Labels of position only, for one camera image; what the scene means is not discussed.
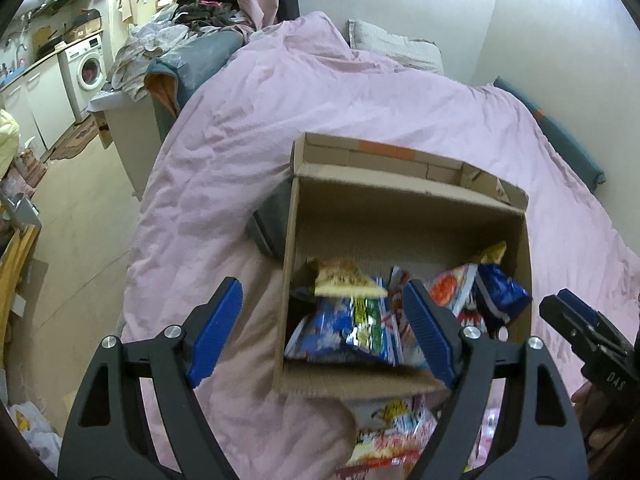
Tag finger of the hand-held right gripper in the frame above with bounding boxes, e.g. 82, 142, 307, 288
539, 294, 601, 361
557, 288, 628, 348

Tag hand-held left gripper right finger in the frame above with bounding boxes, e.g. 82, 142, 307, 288
402, 279, 588, 480

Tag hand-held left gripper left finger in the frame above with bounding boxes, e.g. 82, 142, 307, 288
59, 276, 244, 480

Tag light blue snack packet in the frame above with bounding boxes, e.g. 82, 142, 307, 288
425, 265, 481, 321

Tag dark blue snack packet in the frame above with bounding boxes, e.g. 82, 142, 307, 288
472, 262, 532, 326

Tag blue foil snack packet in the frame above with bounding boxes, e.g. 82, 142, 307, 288
285, 295, 401, 366

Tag white cartoon snack packet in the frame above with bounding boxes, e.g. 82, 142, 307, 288
357, 400, 441, 441

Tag yellow black snack packet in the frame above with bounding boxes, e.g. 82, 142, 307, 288
480, 241, 508, 266

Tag cream noodle snack packet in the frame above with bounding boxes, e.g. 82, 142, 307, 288
306, 257, 388, 298

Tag brown cardboard box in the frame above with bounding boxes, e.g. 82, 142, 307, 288
272, 132, 533, 401

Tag pink clear snack packet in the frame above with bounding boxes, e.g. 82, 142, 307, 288
475, 405, 501, 461

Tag orange red snack packet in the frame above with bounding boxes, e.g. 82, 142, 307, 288
345, 430, 423, 468

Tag pink blanket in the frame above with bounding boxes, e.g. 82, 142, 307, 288
117, 10, 640, 480

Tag teal bolster cushion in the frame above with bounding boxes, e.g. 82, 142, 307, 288
492, 76, 607, 192

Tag white chest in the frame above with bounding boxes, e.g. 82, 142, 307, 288
89, 92, 173, 201

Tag wooden rack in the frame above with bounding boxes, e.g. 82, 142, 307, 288
0, 225, 41, 361

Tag white plastic bag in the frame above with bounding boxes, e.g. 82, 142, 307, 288
7, 402, 63, 476

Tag patterned floor rug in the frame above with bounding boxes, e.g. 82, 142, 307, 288
47, 117, 101, 162

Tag blue-grey cloth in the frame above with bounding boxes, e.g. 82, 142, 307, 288
147, 30, 246, 118

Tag pale yellow duvet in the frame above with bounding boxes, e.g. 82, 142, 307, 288
0, 107, 21, 176

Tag grey pillow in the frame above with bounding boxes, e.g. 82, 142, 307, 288
347, 19, 445, 73

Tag white washing machine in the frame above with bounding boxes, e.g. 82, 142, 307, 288
57, 35, 108, 123

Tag white kitchen cabinets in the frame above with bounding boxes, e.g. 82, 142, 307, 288
0, 52, 73, 151

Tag pile of dark clothes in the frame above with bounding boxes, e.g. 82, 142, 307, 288
175, 0, 251, 28

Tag brown storage box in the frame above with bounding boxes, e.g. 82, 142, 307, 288
65, 9, 103, 43

